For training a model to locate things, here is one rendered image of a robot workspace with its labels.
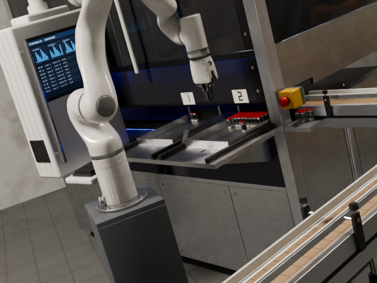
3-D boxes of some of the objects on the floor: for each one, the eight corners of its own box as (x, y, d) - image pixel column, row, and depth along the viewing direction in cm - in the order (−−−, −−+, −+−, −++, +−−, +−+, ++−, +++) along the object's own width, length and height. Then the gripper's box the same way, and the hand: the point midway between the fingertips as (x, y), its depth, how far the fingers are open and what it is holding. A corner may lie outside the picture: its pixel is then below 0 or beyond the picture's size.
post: (321, 299, 268) (210, -188, 214) (332, 302, 264) (222, -195, 210) (313, 307, 264) (198, -188, 210) (324, 310, 260) (210, -195, 206)
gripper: (179, 58, 225) (191, 103, 230) (205, 55, 214) (217, 102, 219) (192, 53, 230) (203, 97, 235) (219, 50, 219) (230, 96, 223)
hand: (208, 95), depth 226 cm, fingers closed
